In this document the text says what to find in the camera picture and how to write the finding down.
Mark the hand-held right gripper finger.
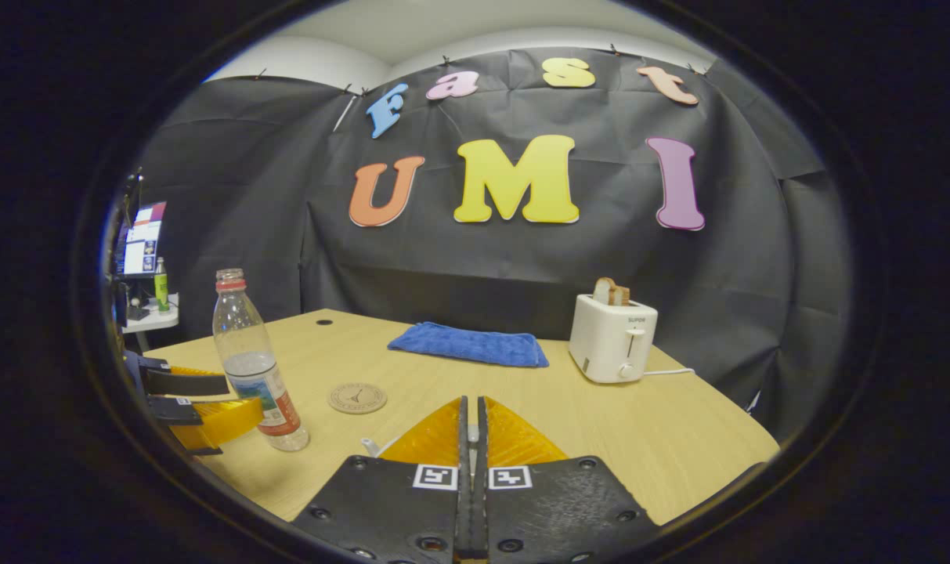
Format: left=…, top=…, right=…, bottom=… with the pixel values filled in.
left=475, top=396, right=663, bottom=564
left=291, top=396, right=470, bottom=564

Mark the clear plastic water bottle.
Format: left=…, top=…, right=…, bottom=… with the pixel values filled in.
left=212, top=268, right=309, bottom=453

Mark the round cork coaster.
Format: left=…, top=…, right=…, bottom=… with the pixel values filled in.
left=327, top=382, right=388, bottom=414

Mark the white side table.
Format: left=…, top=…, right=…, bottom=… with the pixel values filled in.
left=122, top=294, right=180, bottom=334

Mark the computer monitor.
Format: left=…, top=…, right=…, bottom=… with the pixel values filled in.
left=118, top=201, right=167, bottom=277

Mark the blue towel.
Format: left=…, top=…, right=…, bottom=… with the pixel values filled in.
left=387, top=321, right=550, bottom=369

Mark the white toaster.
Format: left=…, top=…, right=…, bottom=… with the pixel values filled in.
left=569, top=294, right=659, bottom=385

